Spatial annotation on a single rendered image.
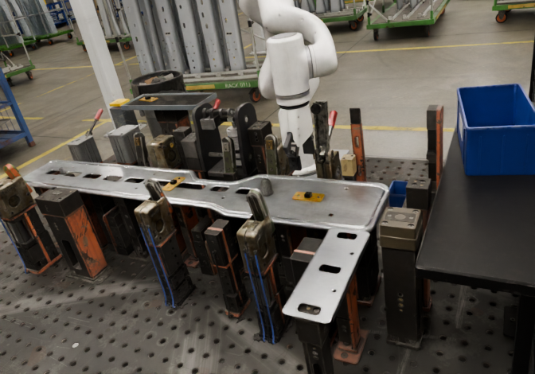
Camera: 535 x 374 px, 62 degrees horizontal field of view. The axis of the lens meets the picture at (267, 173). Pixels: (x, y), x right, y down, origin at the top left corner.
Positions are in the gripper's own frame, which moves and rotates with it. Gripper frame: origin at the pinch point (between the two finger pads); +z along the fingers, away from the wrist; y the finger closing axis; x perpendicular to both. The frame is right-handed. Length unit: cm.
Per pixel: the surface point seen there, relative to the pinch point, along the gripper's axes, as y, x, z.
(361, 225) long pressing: 10.0, 17.5, 11.8
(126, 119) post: -31, -92, 4
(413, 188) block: 3.8, 28.6, 4.2
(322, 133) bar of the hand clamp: -14.7, 0.3, -0.5
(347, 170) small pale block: -10.7, 8.0, 8.8
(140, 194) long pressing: 8, -54, 12
